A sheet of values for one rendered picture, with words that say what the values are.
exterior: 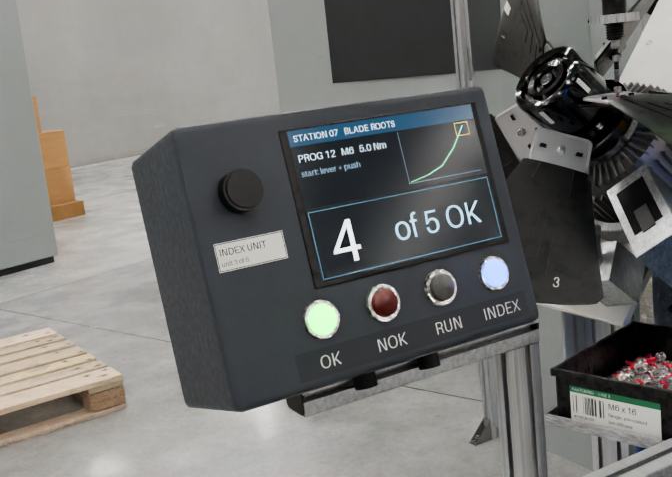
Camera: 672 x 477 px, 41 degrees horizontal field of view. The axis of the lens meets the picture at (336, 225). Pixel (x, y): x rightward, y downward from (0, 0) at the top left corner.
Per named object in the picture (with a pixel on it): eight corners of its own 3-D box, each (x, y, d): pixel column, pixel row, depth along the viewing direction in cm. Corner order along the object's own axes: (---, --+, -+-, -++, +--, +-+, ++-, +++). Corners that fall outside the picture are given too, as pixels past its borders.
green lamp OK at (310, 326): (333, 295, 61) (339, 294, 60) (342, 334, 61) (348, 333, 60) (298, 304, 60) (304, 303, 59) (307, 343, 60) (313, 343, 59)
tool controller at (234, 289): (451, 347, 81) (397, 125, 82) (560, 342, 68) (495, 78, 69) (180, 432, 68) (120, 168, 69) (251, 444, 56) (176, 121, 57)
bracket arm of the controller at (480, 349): (517, 334, 81) (515, 302, 81) (540, 341, 79) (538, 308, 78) (286, 407, 70) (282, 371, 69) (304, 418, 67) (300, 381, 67)
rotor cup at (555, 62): (565, 99, 152) (517, 55, 146) (640, 74, 141) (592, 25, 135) (548, 170, 146) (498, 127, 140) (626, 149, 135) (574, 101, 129)
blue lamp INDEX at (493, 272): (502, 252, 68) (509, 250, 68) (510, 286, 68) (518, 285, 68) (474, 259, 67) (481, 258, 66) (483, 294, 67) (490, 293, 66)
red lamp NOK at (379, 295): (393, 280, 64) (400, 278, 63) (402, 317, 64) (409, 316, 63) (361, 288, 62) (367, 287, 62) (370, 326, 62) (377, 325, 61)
